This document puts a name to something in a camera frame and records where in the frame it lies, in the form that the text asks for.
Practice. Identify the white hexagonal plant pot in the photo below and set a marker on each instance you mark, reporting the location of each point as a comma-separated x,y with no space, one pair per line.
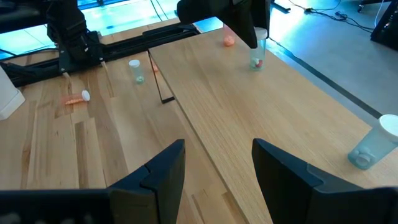
9,99

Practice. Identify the pink pill bottle white cap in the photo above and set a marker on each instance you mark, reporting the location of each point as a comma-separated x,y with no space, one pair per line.
229,40

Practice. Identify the large pink pill bottle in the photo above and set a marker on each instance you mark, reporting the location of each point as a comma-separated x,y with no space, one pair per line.
76,100

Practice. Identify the dark grey desk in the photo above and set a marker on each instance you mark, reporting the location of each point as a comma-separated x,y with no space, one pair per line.
18,18

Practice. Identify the black furniture piece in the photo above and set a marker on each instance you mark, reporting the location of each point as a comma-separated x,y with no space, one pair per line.
387,28

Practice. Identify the blue pill bottle white cap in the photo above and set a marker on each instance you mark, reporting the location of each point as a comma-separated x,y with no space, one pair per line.
370,149

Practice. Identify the wooden shelf black metal legs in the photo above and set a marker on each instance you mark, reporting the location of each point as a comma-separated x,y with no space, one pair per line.
248,109

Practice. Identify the small clear bottle green pill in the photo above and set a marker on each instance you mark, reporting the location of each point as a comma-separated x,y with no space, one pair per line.
136,73

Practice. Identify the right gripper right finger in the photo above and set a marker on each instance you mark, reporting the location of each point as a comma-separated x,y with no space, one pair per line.
298,193

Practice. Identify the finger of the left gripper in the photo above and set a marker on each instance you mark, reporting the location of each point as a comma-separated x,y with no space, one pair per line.
244,21
264,14

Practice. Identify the green bottle red white pills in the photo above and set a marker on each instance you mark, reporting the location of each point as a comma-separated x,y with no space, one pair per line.
258,59

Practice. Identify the black aluminium rail frame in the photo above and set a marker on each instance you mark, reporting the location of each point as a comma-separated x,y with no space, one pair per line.
130,46

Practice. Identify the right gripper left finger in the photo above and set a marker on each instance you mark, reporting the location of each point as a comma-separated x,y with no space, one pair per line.
155,193

